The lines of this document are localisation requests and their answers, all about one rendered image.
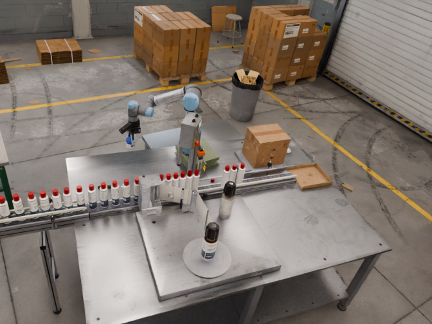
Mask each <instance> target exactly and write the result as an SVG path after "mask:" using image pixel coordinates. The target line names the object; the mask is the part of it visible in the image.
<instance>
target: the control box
mask: <svg viewBox="0 0 432 324"><path fill-rule="evenodd" d="M201 118H202V116H201V115H200V114H199V117H198V118H195V113H194V112H188V114H187V115H186V117H185V118H184V120H183V121H182V123H181V132H180V140H179V146H180V147H183V148H186V149H191V150H192V149H193V148H194V147H195V141H197V140H198V139H199V135H200V132H199V134H198V136H197V132H198V130H197V129H198V124H199V122H200V120H201ZM193 119H195V123H192V120H193Z"/></svg>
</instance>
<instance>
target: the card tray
mask: <svg viewBox="0 0 432 324"><path fill-rule="evenodd" d="M287 171H288V172H291V173H292V175H297V177H295V178H296V183H297V184H298V185H299V187H300V188H301V189H302V190H305V189H309V188H316V187H320V186H327V185H331V184H332V182H333V180H331V178H330V177H329V176H328V175H327V174H326V173H325V172H324V171H323V169H322V168H321V167H320V166H319V165H318V164H317V163H309V164H304V165H296V166H294V167H292V168H287Z"/></svg>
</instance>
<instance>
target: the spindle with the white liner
mask: <svg viewBox="0 0 432 324"><path fill-rule="evenodd" d="M236 187H237V186H236V184H235V183H234V182H233V181H228V182H227V183H226V184H225V185H224V191H223V195H222V200H221V203H220V209H219V217H220V218H222V219H228V218H230V217H231V210H232V206H233V201H234V198H235V196H234V195H235V192H236Z"/></svg>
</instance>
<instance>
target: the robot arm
mask: <svg viewBox="0 0 432 324"><path fill-rule="evenodd" d="M201 96H202V90H201V88H200V87H199V86H198V85H194V84H192V85H186V86H184V87H183V88H182V89H178V90H175V91H171V92H168V93H164V94H160V95H157V96H152V95H150V96H149V97H148V98H147V99H146V101H145V103H144V105H138V103H137V102H136V101H134V100H132V101H129V102H128V107H127V108H128V123H127V124H125V125H124V126H123V127H122V128H120V129H119V131H120V133H121V134H123V133H124V132H126V131H127V135H128V137H131V142H132V144H133V145H134V142H135V141H138V140H139V138H137V137H136V135H135V134H137V133H138V134H139V133H141V127H140V120H139V118H138V115H141V116H146V117H152V116H153V114H154V108H153V107H155V106H158V105H162V104H166V103H169V102H173V101H176V100H180V99H183V107H184V110H185V111H186V115H187V114H188V112H192V113H194V110H195V109H199V106H200V99H201ZM138 127H139V128H138ZM139 129H140V131H139ZM200 140H201V130H200V136H199V146H198V150H201V144H200ZM198 150H197V151H198ZM183 152H185V153H186V154H188V155H189V154H190V149H188V148H183Z"/></svg>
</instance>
